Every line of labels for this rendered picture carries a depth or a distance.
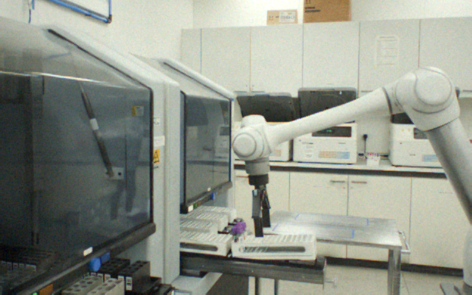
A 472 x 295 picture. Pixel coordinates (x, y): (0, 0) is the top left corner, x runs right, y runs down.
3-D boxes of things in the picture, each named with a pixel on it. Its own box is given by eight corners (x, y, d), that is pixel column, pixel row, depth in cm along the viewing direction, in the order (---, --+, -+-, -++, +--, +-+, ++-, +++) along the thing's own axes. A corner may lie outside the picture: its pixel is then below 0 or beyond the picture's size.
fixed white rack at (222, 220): (159, 228, 193) (159, 215, 193) (168, 223, 203) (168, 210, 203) (221, 234, 185) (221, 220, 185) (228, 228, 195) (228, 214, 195)
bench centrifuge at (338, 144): (292, 163, 380) (293, 85, 376) (299, 156, 440) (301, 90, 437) (356, 165, 366) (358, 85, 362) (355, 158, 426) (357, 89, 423)
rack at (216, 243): (150, 251, 161) (150, 235, 161) (161, 243, 171) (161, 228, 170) (225, 259, 153) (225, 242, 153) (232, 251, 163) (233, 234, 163)
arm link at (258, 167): (271, 155, 157) (272, 172, 157) (247, 157, 159) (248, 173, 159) (266, 158, 148) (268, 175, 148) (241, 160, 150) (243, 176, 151)
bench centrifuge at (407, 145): (391, 167, 358) (394, 85, 355) (386, 159, 418) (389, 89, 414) (464, 169, 343) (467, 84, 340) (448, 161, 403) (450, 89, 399)
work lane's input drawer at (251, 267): (139, 269, 160) (139, 246, 160) (155, 258, 174) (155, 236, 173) (336, 293, 141) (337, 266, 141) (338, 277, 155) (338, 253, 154)
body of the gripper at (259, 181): (265, 174, 149) (268, 200, 149) (270, 171, 157) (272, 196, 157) (245, 175, 151) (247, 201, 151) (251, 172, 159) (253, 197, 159)
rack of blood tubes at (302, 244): (231, 259, 153) (230, 243, 152) (239, 251, 162) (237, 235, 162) (315, 259, 145) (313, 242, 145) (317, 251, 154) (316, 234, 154)
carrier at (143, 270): (144, 279, 129) (144, 260, 129) (150, 280, 129) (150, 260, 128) (125, 295, 118) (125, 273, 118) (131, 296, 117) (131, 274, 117)
